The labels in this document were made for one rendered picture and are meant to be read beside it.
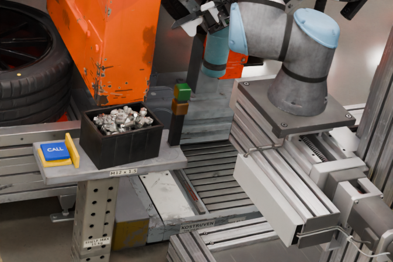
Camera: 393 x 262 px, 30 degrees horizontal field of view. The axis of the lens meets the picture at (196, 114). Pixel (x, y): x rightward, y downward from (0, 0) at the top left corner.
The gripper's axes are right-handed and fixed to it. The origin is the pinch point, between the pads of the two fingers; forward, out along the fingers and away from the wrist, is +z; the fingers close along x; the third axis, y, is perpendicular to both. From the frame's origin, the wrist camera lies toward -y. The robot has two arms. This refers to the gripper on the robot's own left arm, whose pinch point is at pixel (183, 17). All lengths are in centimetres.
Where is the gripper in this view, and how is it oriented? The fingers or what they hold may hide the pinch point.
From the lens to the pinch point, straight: 201.6
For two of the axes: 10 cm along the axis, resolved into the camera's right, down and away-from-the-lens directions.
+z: -7.0, 3.8, -6.0
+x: -5.6, 2.2, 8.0
